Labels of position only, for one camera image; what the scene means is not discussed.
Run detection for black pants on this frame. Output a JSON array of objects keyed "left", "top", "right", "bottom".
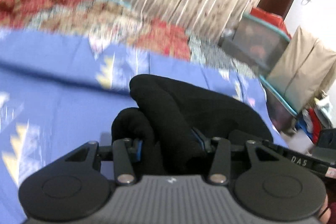
[{"left": 111, "top": 75, "right": 273, "bottom": 176}]

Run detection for right hand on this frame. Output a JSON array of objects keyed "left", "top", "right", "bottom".
[{"left": 318, "top": 195, "right": 336, "bottom": 224}]

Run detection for beige fabric bag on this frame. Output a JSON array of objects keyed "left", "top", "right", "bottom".
[{"left": 266, "top": 26, "right": 335, "bottom": 112}]

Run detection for blue patterned bedsheet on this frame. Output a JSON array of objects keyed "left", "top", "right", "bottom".
[{"left": 1, "top": 28, "right": 285, "bottom": 223}]

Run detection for clear plastic storage box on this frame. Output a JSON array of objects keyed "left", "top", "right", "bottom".
[{"left": 218, "top": 14, "right": 290, "bottom": 76}]

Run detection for red floral blanket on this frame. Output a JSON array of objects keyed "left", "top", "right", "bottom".
[{"left": 1, "top": 0, "right": 255, "bottom": 77}]

